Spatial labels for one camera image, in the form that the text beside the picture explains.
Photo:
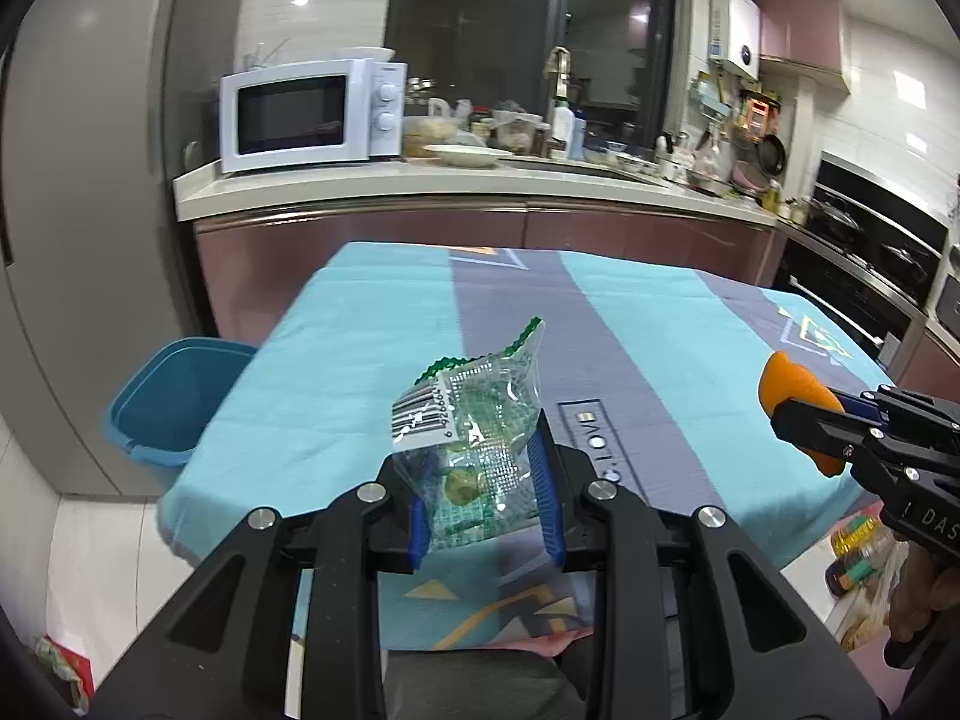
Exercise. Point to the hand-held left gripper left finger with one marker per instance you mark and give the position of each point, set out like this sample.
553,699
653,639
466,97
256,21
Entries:
416,551

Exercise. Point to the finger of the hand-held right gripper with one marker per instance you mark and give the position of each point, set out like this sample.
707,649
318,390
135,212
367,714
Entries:
915,409
817,427

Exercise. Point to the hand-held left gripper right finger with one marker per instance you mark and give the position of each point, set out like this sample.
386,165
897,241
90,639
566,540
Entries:
546,495

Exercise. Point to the orange peel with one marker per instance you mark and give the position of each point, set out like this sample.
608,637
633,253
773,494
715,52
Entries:
791,386

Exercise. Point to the clear green snack bag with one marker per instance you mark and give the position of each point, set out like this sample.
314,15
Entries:
480,420

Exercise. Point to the blue plastic bin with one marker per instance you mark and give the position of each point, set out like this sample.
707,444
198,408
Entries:
172,405

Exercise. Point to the person's right hand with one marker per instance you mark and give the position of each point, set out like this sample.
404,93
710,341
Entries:
919,592

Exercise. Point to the plastic bags of groceries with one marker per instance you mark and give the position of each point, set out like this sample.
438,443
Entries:
862,585

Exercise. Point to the black built-in oven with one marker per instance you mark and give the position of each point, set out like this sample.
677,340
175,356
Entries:
847,307

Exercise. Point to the person's grey trousers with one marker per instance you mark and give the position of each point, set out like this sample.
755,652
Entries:
480,682

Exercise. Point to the black cooking pot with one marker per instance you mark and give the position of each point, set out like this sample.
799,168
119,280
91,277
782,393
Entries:
907,261

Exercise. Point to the teal and grey striped tablecloth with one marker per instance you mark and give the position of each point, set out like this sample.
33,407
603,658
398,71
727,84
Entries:
337,360

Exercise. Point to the black wok with lid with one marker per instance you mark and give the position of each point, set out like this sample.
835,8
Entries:
832,219

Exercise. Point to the black range hood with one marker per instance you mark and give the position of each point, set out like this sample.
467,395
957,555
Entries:
885,199

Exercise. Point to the black hanging frying pan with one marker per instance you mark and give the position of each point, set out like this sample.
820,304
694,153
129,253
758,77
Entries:
771,156

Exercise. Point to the pink lower kitchen cabinets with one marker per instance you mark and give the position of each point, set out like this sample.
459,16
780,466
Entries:
375,247

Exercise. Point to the white shallow plate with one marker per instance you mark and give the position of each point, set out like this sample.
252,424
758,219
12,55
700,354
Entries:
469,155

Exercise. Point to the white kitchen countertop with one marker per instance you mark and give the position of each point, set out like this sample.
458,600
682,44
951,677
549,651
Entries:
375,191

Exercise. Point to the white pump soap bottle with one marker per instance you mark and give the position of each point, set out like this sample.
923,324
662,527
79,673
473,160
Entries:
570,131

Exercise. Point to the colourful bag on floor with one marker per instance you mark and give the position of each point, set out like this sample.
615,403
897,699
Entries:
64,675

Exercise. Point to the glass jar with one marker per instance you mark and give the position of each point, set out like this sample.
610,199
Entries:
427,127

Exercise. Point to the white microwave oven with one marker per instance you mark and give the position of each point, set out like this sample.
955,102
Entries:
300,116

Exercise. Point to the dark sliding window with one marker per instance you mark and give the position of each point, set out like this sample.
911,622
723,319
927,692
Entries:
525,37

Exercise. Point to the grey refrigerator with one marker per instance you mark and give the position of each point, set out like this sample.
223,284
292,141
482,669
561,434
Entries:
82,202

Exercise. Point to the pink wall cabinet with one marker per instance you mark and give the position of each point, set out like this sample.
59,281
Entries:
799,34

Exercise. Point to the white wall water heater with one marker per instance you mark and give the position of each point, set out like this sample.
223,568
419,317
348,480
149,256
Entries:
733,30

